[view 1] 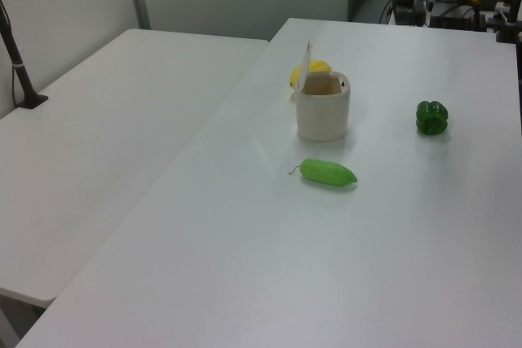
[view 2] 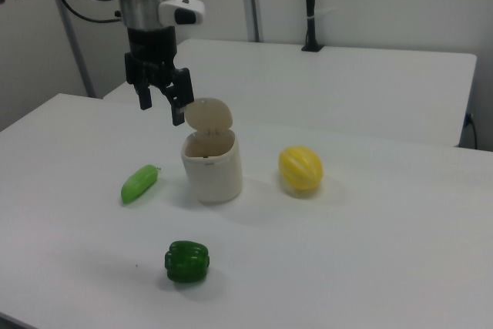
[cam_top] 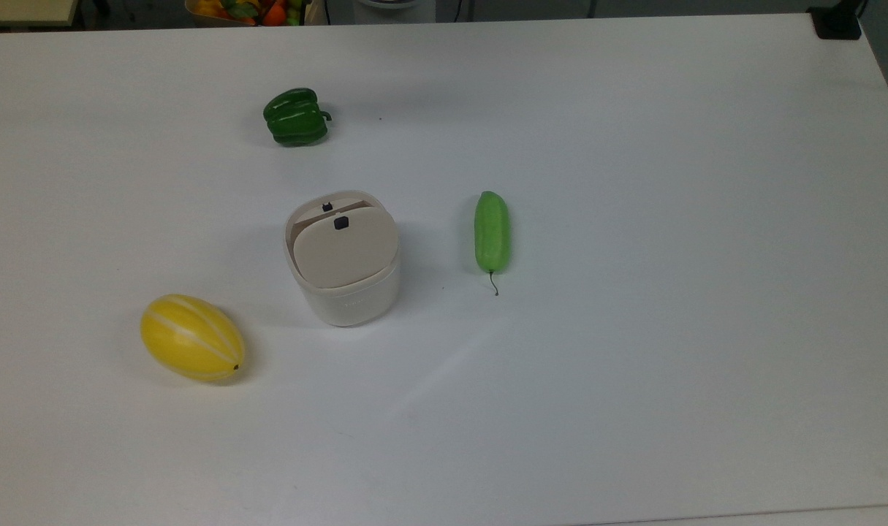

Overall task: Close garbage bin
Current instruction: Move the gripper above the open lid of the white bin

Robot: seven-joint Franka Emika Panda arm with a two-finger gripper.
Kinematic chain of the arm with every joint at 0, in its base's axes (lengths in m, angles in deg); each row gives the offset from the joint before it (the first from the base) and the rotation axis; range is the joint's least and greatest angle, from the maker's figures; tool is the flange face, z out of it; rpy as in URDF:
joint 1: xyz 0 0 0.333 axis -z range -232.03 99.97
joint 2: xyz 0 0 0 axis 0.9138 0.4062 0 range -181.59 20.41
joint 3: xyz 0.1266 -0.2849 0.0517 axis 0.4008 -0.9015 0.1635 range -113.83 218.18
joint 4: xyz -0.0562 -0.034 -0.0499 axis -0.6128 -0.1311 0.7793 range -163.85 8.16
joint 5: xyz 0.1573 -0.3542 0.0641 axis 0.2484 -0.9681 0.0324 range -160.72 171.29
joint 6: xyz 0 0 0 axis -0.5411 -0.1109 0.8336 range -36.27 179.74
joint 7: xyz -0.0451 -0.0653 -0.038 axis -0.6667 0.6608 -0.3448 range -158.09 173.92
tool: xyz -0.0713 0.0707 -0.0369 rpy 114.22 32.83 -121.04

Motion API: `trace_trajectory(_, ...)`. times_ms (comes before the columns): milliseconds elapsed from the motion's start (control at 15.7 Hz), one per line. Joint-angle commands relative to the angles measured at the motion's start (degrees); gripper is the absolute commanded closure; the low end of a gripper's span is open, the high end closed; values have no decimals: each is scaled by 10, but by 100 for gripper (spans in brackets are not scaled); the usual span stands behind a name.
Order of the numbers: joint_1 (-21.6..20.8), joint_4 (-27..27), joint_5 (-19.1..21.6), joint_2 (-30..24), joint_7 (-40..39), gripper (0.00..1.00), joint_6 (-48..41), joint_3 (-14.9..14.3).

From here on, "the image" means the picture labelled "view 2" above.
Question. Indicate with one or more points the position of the dark green toy bell pepper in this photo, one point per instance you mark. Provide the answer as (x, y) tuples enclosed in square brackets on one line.
[(188, 261)]

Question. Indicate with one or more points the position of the yellow toy banana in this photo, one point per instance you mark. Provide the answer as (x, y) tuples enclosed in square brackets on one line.
[(300, 169)]

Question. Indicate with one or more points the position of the beige mini garbage bin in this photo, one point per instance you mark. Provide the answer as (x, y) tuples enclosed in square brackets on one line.
[(215, 178)]

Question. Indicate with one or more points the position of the light green toy cucumber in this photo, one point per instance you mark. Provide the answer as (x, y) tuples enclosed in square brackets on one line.
[(138, 184)]

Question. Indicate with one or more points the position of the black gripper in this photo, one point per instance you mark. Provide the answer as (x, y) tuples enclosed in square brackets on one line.
[(152, 45)]

